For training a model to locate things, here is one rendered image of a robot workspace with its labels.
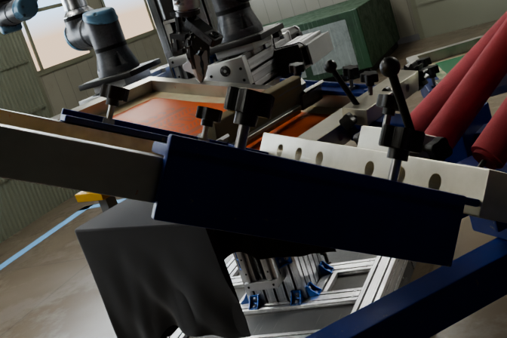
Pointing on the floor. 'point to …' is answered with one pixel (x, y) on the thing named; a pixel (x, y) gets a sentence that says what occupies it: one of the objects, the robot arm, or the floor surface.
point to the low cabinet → (351, 34)
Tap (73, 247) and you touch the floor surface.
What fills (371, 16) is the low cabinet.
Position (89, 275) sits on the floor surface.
